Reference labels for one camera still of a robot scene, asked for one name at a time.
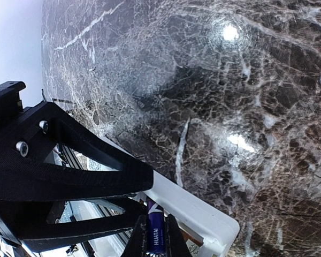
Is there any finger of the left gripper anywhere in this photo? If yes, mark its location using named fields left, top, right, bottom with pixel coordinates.
left=0, top=198, right=147, bottom=252
left=0, top=102, right=154, bottom=202

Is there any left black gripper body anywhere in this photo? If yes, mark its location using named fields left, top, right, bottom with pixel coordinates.
left=0, top=81, right=27, bottom=241

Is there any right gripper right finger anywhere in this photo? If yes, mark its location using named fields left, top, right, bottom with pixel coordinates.
left=165, top=214, right=192, bottom=257

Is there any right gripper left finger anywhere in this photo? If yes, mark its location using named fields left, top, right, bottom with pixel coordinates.
left=121, top=215, right=148, bottom=257

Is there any white remote control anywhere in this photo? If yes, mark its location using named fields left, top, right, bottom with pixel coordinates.
left=42, top=136, right=241, bottom=257

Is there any purple blue battery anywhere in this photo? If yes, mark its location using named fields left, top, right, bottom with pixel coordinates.
left=147, top=198, right=165, bottom=256

